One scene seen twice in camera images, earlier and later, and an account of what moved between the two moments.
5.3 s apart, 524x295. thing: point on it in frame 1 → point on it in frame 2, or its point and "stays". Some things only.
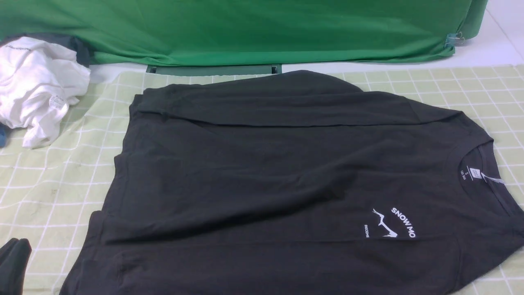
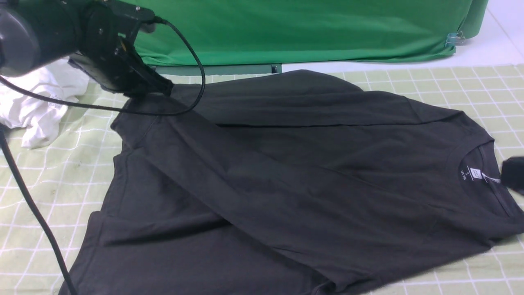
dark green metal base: x=213 y=70 stays
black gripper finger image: x=14 y=256 → x=111 y=82
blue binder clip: x=453 y=40 stays
